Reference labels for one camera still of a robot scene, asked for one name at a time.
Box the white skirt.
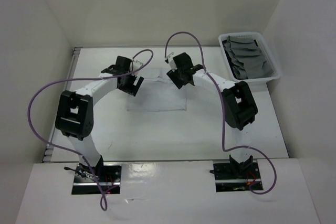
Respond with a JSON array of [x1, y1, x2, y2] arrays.
[[126, 68, 187, 112]]

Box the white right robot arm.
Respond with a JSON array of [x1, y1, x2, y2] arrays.
[[165, 52, 258, 152]]

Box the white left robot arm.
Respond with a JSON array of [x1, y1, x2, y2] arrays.
[[55, 56, 144, 182]]

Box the grey skirts in basket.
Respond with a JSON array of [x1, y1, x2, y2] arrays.
[[222, 36, 274, 80]]

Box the white plastic basket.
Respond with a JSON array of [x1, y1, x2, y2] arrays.
[[218, 31, 281, 85]]

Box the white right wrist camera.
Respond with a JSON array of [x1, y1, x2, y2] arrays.
[[165, 52, 177, 71]]

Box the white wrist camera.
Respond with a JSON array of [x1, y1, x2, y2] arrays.
[[130, 60, 143, 75], [165, 52, 177, 71]]

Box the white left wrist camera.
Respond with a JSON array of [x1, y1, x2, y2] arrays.
[[130, 60, 143, 75]]

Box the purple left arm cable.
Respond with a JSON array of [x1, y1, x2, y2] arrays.
[[27, 49, 154, 212]]

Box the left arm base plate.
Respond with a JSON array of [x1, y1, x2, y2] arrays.
[[71, 164, 122, 195]]

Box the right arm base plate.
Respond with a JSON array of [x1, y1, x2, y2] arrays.
[[209, 161, 264, 193]]

